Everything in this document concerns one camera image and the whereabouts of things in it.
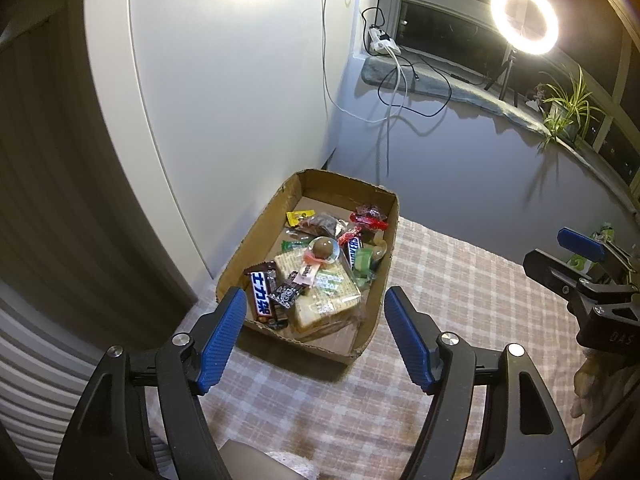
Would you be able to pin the white cabinet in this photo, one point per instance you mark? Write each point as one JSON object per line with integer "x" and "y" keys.
{"x": 225, "y": 85}

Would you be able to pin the red-edged brown cake packet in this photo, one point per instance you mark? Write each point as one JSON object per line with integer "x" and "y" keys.
{"x": 369, "y": 217}

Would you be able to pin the green printed carton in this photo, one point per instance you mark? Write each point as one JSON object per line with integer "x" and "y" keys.
{"x": 585, "y": 260}

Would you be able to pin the black white-print snack packet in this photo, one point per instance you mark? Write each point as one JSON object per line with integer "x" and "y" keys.
{"x": 286, "y": 295}

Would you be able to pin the grey flat device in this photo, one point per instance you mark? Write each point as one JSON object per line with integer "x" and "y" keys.
{"x": 260, "y": 462}

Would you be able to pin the chocolate ball lollipop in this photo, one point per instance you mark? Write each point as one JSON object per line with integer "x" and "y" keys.
{"x": 322, "y": 249}

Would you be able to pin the cardboard box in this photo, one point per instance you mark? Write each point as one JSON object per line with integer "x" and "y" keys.
{"x": 260, "y": 240}

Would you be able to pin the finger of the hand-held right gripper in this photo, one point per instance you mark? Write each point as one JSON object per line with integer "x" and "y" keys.
{"x": 545, "y": 262}
{"x": 580, "y": 242}

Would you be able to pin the small green snack packet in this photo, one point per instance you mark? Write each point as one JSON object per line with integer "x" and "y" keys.
{"x": 292, "y": 246}

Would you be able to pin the black tripod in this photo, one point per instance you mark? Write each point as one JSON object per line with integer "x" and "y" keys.
{"x": 505, "y": 80}

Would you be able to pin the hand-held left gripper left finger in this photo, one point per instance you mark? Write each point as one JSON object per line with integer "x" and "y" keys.
{"x": 222, "y": 340}

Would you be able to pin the green candy packet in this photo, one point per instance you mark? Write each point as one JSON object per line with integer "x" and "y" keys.
{"x": 364, "y": 262}

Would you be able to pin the checked tablecloth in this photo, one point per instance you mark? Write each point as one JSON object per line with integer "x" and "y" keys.
{"x": 460, "y": 280}

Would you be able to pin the clear packet brown nuts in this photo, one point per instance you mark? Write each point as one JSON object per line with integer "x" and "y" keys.
{"x": 325, "y": 222}

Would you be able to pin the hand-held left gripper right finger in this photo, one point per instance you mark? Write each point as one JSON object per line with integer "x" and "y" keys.
{"x": 407, "y": 340}

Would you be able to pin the potted spider plant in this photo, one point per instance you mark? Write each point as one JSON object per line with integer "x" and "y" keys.
{"x": 567, "y": 105}

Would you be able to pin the clear cracker packet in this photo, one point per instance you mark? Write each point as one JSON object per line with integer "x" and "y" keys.
{"x": 327, "y": 305}

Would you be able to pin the yellow snack packet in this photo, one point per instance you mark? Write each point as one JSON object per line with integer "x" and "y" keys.
{"x": 299, "y": 217}

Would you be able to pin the grey ribbed panel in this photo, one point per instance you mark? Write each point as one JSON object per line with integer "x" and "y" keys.
{"x": 50, "y": 260}

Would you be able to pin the white power strip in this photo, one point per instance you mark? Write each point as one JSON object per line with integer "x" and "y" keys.
{"x": 382, "y": 42}

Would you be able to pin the white window frame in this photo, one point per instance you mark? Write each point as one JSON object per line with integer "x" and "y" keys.
{"x": 395, "y": 5}

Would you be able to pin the beige cloth bundle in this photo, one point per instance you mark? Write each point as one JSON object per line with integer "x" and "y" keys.
{"x": 600, "y": 385}

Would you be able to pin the brown chocolate bar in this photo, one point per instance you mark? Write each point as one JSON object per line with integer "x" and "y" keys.
{"x": 261, "y": 292}
{"x": 354, "y": 247}

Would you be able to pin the beige round snack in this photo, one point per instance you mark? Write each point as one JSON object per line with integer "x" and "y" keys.
{"x": 380, "y": 250}

